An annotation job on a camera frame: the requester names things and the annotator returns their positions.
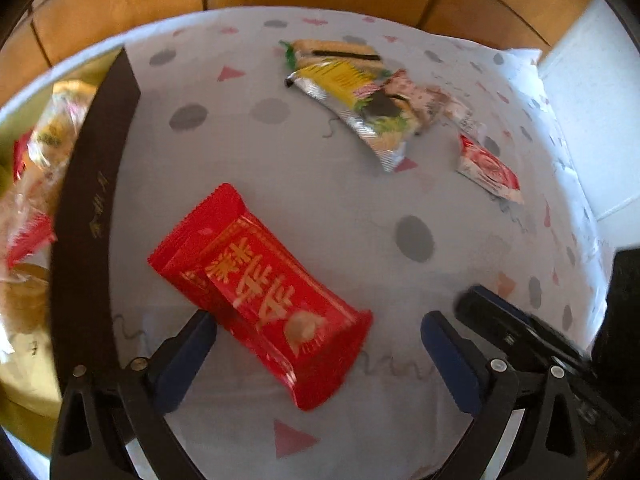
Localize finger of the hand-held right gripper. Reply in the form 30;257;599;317
455;285;592;372

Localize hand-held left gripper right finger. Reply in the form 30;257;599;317
421;311;588;480

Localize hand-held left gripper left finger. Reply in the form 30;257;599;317
50;309;218;480

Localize large red snack packet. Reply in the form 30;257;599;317
147;183;373;411

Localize red white ornate snack packet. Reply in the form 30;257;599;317
456;134;525;205

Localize large clear snack packet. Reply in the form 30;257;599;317
0;170;53;361

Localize black box gold interior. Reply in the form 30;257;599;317
0;45;143;461

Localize patterned white cloth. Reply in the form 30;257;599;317
0;5;616;480

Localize red white biscuit packet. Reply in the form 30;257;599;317
5;210;57;267

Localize white pink print snack packet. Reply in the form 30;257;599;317
385;70;483;136

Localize small red snack packet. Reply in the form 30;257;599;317
12;132;33;181

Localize clear orange snack packet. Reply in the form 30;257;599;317
27;80;98;196

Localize yellow green silver snack packet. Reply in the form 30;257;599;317
285;59;408;173

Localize cracker sandwich packet green ends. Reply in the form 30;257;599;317
279;39;388;78

